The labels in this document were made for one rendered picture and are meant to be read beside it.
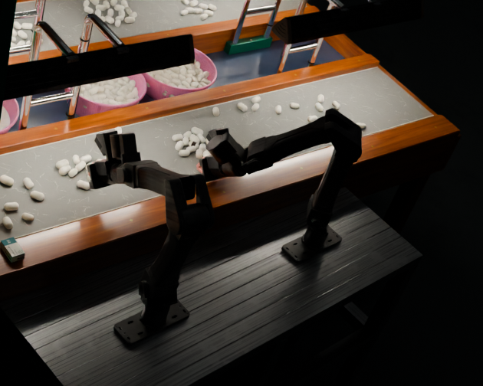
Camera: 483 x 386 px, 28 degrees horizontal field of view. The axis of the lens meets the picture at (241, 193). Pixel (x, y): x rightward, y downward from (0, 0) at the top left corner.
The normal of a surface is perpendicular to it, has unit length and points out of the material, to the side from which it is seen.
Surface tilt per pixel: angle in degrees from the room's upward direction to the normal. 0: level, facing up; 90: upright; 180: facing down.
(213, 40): 90
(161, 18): 0
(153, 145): 0
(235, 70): 0
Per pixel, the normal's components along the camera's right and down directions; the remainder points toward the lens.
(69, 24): 0.26, -0.73
